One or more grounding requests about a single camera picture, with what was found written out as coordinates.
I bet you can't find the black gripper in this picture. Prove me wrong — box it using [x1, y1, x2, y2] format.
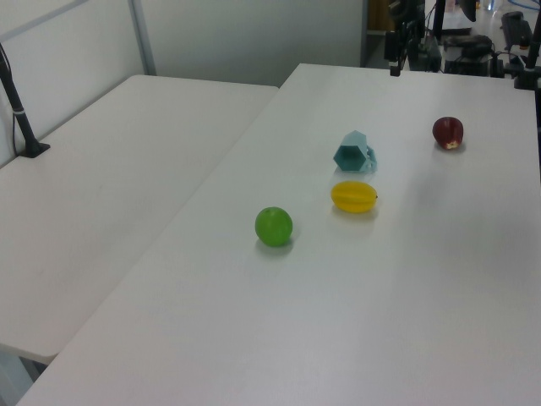
[385, 0, 426, 78]

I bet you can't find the green apple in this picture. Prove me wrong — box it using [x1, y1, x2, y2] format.
[254, 206, 294, 248]

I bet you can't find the teal hexagonal mug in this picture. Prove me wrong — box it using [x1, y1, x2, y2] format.
[332, 129, 379, 173]

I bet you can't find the yellow starfruit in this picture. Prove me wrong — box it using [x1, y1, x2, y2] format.
[330, 180, 379, 214]

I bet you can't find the black electronics box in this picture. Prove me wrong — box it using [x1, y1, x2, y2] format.
[442, 35, 496, 75]

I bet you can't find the black clamp pole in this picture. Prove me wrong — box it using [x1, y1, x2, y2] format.
[512, 0, 541, 91]

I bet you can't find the black pole with base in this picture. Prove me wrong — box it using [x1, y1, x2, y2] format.
[0, 41, 51, 159]

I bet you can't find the black monitor stand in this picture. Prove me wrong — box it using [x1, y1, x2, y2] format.
[432, 0, 448, 41]

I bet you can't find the red apple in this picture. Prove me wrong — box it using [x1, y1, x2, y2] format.
[431, 116, 465, 151]

